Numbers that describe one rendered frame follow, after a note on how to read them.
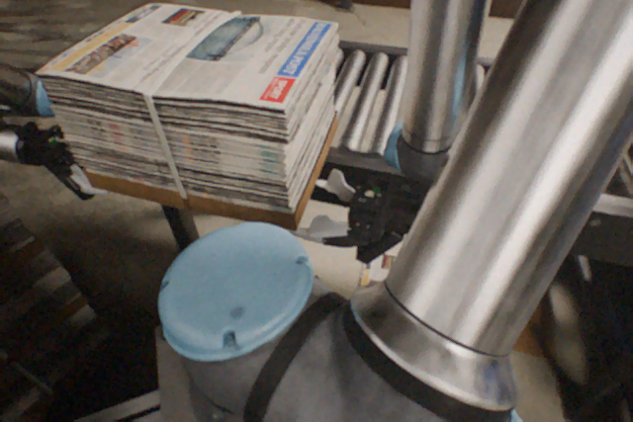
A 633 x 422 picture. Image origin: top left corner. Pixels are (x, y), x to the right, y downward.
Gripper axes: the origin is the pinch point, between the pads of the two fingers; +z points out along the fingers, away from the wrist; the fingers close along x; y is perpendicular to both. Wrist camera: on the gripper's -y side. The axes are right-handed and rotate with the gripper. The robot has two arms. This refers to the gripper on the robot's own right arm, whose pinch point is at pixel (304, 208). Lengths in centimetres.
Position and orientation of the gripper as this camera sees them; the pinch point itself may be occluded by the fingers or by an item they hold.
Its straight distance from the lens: 66.2
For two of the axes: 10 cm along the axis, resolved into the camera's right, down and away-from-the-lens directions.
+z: -9.6, -1.9, 2.0
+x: -2.8, 6.8, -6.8
